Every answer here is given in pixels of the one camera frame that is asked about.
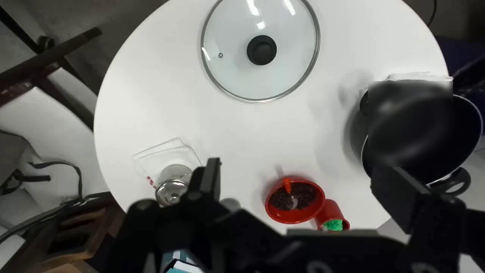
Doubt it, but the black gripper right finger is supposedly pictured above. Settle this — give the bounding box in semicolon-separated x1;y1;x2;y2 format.
372;157;467;273

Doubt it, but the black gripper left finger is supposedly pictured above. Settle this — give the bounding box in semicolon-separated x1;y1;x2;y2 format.
126;157;244;255

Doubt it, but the glass lid with black knob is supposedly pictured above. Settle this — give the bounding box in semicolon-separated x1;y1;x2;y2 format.
200;0;321;104

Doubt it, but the black cooking pot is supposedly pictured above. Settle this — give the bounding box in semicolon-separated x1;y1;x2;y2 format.
347;79;484;198

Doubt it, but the small metal shaker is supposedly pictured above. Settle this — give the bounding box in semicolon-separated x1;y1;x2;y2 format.
153;164;194;208

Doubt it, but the red cup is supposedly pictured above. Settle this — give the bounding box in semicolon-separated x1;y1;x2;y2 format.
315;199;352;234

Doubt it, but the blue box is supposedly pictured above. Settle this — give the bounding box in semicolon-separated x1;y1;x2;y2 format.
162;248;205;273

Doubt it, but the red bowl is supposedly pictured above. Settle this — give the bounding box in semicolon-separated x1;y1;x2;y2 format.
264;175;326;225

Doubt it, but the brown wooden pallet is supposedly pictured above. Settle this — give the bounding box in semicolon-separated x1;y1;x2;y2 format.
0;201;129;273

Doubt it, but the black cable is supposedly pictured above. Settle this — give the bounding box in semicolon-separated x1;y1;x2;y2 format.
0;160;85;205

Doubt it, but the dark wooden frame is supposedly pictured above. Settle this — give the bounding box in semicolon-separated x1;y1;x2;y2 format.
0;5;103;134

